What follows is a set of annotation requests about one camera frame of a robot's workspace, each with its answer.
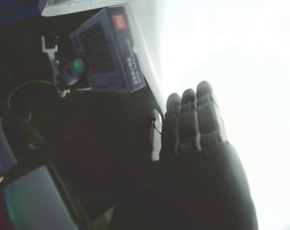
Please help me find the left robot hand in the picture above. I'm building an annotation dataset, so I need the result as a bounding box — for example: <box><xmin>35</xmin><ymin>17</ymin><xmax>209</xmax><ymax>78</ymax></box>
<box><xmin>0</xmin><ymin>80</ymin><xmax>259</xmax><ymax>230</ymax></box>

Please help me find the white calculator box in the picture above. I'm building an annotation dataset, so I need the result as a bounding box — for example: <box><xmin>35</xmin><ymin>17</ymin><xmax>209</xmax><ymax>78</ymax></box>
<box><xmin>69</xmin><ymin>6</ymin><xmax>147</xmax><ymax>94</ymax></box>

